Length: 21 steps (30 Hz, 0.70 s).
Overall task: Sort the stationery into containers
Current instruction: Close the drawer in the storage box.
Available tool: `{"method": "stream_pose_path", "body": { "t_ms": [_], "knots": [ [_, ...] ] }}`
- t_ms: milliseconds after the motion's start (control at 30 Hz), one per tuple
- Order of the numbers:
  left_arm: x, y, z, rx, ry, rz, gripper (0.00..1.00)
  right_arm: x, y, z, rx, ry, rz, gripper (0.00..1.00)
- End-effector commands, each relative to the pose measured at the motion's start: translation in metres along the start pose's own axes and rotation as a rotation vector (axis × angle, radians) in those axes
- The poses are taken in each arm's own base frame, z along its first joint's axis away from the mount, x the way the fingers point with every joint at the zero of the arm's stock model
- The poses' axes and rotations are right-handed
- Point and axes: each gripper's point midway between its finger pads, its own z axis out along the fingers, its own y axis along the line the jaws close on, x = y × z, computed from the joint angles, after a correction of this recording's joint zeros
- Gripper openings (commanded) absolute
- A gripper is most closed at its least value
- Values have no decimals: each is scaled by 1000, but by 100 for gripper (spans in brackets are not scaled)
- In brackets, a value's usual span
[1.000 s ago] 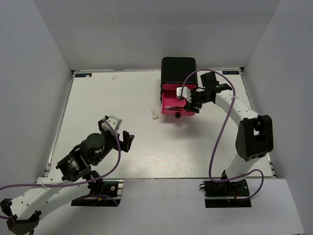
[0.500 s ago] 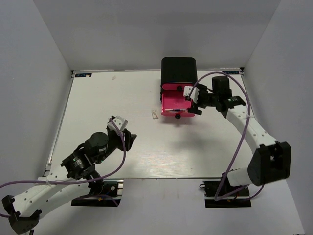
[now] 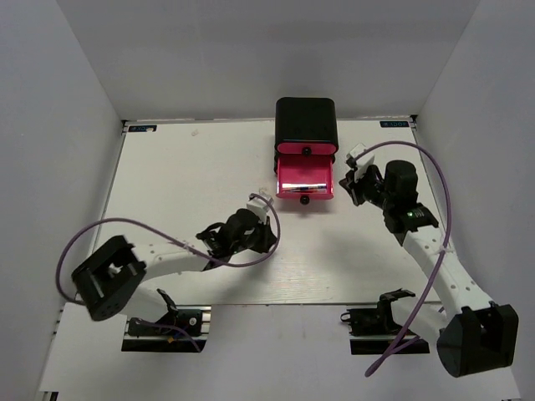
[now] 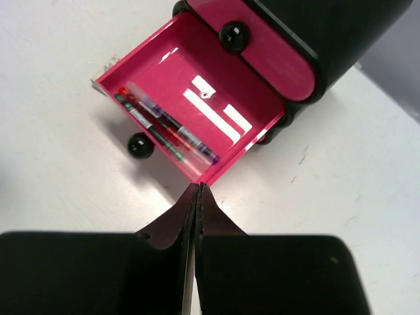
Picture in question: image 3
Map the left corner logo sticker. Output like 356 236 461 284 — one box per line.
128 124 157 133

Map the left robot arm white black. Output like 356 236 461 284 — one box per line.
71 208 280 322

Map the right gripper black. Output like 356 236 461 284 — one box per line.
340 163 395 211

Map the red pen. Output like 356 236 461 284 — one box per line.
287 184 327 192

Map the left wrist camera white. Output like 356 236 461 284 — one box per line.
246 193 273 221

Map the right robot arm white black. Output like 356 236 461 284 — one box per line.
339 160 519 378

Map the right corner logo sticker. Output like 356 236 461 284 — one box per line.
380 120 410 129

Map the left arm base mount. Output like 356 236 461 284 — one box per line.
121 307 211 353

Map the white staples box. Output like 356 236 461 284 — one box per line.
258 188 272 201

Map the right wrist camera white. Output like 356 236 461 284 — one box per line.
345 144 375 182

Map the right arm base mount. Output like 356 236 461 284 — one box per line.
340 307 430 356

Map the corner logo sticker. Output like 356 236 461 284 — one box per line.
380 120 410 129
128 124 157 133

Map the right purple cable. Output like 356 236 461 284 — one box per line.
364 140 453 378

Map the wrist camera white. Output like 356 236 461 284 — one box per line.
246 193 273 221
345 144 375 182

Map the pink drawer with black knob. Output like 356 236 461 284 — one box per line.
275 142 338 155

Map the black drawer cabinet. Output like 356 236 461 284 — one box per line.
273 97 339 171

